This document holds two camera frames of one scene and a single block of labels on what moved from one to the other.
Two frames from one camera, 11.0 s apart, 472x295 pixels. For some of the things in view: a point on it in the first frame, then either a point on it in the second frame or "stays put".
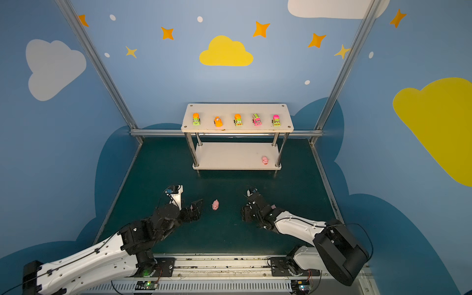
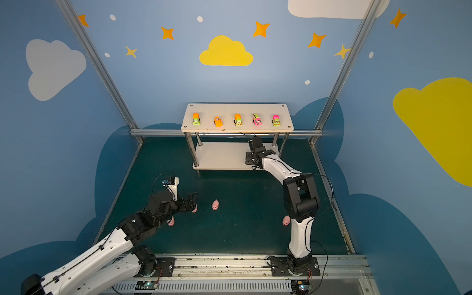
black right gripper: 252,210 -> 251,158
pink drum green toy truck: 276,120 stays put
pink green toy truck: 257,120 stays put
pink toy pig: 215,204 stays put
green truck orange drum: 196,119 stays put
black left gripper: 190,212 -> 186,203
